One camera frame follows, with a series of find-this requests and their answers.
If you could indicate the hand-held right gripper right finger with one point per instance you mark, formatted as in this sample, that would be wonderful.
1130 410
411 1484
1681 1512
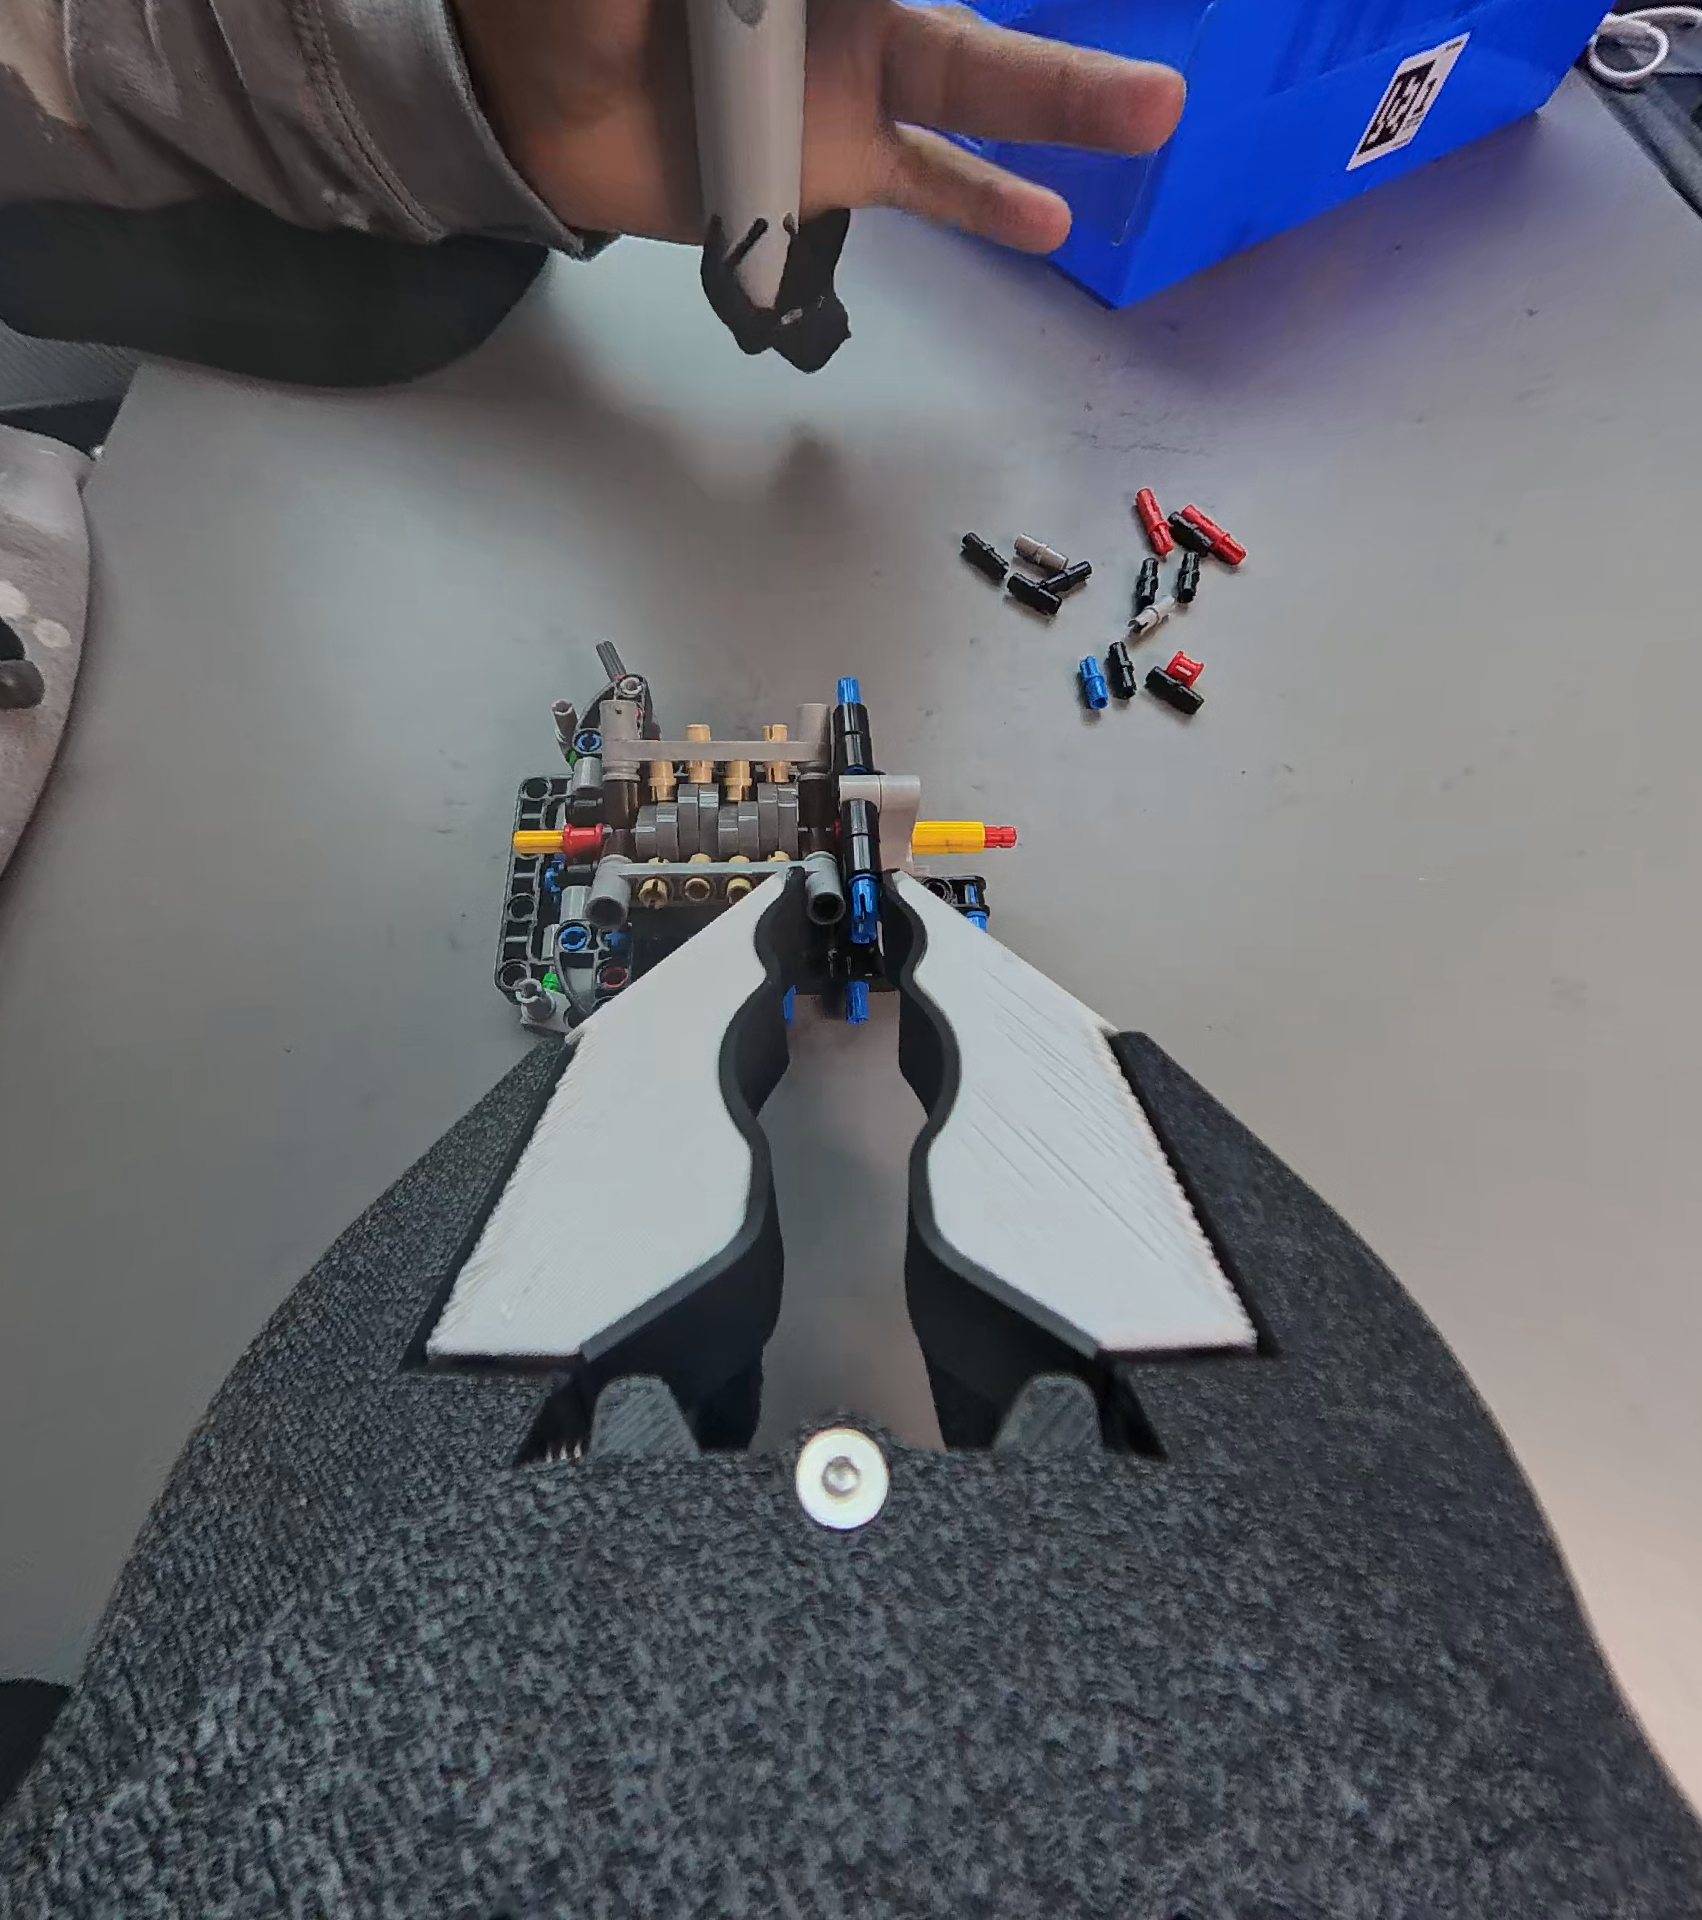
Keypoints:
1076 1201

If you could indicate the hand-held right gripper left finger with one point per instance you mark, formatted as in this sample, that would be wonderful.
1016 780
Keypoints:
611 1201

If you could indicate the toy brick engine model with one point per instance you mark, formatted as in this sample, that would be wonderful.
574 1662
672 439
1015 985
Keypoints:
731 818

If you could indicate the person's left forearm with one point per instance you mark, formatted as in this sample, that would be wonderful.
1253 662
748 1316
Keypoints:
191 90

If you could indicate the person's left hand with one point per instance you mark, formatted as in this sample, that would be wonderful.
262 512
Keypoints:
596 104

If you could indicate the blue storage bin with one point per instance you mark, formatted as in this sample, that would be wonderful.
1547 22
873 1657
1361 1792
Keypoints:
1241 151

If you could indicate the black office chair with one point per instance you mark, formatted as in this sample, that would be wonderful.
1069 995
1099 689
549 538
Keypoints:
267 300

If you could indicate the scattered small brick pieces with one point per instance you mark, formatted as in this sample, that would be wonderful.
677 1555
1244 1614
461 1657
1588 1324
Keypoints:
1158 683

